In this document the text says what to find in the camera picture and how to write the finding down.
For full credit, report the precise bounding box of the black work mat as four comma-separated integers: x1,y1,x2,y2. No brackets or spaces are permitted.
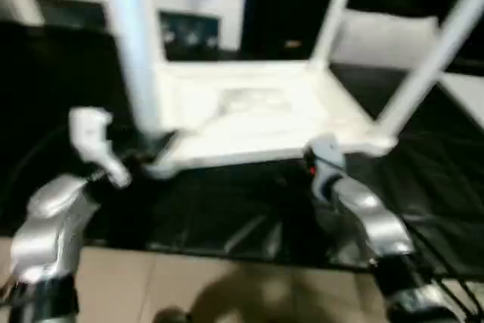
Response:
0,20,484,278

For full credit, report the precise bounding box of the white plastic bag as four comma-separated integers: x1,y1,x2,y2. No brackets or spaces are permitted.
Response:
329,9,441,70

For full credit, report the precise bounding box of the grey left robot foot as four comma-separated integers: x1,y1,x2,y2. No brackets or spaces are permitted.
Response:
151,308,191,323

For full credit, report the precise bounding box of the flat white board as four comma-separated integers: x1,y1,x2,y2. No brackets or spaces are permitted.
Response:
439,72,484,131

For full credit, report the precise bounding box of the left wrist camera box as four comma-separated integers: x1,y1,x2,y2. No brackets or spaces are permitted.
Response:
68,107,133,189

